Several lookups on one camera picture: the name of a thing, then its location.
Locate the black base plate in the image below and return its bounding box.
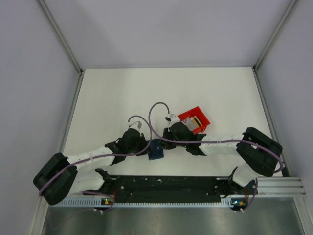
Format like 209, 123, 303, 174
94, 175, 256, 203

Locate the left aluminium frame post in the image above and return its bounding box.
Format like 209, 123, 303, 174
36, 0, 83, 74

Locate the aluminium frame post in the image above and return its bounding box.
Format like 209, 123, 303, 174
253, 0, 299, 72
36, 0, 83, 74

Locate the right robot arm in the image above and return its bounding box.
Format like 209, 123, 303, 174
159, 122, 283, 194

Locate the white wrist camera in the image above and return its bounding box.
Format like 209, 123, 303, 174
165, 114, 180, 127
129, 121, 142, 132

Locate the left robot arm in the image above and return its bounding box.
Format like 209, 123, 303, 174
33, 128, 151, 205

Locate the right aluminium frame post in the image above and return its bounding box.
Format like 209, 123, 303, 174
253, 0, 299, 72

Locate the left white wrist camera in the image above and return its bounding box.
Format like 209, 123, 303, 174
129, 121, 142, 132

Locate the aluminium front rail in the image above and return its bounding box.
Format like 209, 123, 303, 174
256, 177, 306, 198

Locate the grey slotted cable duct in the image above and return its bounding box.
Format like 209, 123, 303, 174
54, 197, 244, 208

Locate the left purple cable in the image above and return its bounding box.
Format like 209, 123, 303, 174
38, 116, 153, 216

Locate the red plastic bin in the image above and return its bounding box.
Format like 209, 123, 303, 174
178, 106, 211, 134

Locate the blue leather card holder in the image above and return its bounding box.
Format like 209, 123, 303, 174
148, 139, 164, 161

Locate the silver patterned credit card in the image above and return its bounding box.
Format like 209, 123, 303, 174
182, 117, 196, 131

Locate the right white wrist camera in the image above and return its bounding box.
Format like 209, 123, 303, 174
165, 114, 180, 127

